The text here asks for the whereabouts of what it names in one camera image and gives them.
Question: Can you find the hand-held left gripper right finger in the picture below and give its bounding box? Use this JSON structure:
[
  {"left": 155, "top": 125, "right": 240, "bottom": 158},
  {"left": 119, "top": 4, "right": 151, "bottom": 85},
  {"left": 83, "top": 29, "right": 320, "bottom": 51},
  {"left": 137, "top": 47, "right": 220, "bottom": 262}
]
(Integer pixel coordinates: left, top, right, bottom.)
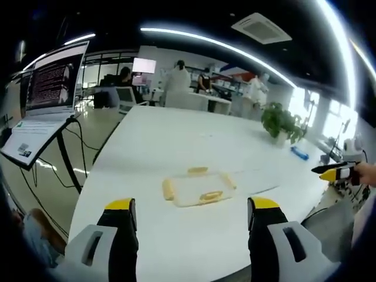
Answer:
[{"left": 247, "top": 196, "right": 341, "bottom": 282}]

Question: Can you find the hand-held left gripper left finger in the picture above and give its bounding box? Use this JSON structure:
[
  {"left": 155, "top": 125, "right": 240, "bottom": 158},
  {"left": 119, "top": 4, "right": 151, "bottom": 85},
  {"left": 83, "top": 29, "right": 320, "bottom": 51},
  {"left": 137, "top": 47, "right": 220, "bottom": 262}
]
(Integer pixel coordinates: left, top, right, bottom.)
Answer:
[{"left": 65, "top": 198, "right": 139, "bottom": 282}]

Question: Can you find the clear box with yellow plastic buckle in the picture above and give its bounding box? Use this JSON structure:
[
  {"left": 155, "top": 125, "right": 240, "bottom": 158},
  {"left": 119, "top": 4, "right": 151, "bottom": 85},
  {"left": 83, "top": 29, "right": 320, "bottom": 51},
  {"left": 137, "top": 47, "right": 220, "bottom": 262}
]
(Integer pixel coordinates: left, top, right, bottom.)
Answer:
[{"left": 162, "top": 166, "right": 238, "bottom": 208}]

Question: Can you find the person's right hand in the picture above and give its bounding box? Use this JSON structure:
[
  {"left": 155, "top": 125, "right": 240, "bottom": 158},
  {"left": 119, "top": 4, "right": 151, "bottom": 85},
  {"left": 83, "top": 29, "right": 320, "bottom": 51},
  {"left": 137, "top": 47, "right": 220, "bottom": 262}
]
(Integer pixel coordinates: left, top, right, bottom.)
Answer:
[{"left": 354, "top": 162, "right": 376, "bottom": 186}]

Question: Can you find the white desk device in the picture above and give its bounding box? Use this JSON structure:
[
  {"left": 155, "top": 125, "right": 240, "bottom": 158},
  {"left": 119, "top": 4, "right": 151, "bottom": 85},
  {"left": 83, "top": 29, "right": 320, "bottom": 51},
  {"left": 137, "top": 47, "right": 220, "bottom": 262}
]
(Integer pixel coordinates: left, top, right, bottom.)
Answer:
[{"left": 343, "top": 137, "right": 365, "bottom": 161}]

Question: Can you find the blue flat object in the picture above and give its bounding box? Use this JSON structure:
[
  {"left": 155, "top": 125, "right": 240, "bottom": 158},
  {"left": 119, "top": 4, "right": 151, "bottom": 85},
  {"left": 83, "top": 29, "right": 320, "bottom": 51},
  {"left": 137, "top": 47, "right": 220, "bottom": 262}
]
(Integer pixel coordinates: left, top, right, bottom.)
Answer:
[{"left": 290, "top": 145, "right": 310, "bottom": 161}]

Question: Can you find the person's leg in jeans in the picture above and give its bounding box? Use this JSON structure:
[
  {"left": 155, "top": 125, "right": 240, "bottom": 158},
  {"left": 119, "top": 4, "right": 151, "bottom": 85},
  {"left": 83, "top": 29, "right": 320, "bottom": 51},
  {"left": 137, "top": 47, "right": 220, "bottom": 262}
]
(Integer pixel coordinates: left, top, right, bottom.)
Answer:
[{"left": 22, "top": 207, "right": 66, "bottom": 268}]

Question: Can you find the potted green plant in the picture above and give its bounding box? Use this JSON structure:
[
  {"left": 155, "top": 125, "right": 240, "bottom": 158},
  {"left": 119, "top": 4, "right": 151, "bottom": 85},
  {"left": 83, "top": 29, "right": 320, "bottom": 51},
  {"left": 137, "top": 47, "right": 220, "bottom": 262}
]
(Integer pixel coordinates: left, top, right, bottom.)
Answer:
[{"left": 260, "top": 101, "right": 307, "bottom": 147}]

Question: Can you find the white counter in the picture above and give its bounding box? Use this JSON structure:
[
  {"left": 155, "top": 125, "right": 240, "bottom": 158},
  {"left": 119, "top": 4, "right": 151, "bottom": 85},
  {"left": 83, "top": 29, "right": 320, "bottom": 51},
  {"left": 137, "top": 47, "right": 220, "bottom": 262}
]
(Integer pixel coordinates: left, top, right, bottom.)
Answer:
[{"left": 187, "top": 91, "right": 233, "bottom": 114}]

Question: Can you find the ceiling air vent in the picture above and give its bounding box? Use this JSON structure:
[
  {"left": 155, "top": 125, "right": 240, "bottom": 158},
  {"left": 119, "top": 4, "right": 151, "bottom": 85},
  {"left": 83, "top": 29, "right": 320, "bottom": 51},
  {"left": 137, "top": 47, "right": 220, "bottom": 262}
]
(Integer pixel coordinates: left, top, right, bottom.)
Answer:
[{"left": 231, "top": 12, "right": 293, "bottom": 45}]

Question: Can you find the long ceiling light strip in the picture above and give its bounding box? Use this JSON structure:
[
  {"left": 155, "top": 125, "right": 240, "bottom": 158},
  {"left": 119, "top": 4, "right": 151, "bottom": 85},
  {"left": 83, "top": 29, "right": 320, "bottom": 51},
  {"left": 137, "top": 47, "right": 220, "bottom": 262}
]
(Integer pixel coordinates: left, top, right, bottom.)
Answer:
[{"left": 140, "top": 26, "right": 298, "bottom": 88}]

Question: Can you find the white office chair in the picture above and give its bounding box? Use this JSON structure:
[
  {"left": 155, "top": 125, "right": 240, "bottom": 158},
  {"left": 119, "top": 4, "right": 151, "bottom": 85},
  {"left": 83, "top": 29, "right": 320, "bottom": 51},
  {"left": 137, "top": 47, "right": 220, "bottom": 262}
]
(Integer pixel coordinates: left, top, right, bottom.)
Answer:
[{"left": 115, "top": 86, "right": 150, "bottom": 115}]

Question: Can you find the open laptop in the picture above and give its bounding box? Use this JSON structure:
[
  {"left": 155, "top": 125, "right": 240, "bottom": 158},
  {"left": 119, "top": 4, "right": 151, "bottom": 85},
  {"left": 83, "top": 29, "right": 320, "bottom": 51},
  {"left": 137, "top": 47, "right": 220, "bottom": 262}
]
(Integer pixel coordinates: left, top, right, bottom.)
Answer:
[{"left": 0, "top": 40, "right": 90, "bottom": 171}]

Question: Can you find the short ceiling light strip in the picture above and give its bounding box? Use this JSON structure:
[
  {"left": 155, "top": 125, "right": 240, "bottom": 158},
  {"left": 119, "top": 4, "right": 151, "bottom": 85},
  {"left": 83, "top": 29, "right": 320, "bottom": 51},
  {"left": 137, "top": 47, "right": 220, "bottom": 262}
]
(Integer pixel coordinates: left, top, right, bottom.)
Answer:
[{"left": 63, "top": 32, "right": 97, "bottom": 46}]

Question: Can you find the black cable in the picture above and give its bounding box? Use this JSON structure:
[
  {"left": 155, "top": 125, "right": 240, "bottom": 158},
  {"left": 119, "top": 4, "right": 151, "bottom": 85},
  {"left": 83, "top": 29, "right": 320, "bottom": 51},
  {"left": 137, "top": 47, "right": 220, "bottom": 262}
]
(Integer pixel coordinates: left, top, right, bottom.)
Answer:
[{"left": 69, "top": 115, "right": 103, "bottom": 153}]

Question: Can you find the wall monitor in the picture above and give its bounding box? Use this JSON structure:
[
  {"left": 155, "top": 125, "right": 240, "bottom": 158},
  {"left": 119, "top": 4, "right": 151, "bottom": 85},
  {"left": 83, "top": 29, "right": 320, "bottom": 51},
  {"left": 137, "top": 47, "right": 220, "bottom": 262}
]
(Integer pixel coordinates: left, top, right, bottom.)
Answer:
[{"left": 132, "top": 57, "right": 157, "bottom": 75}]

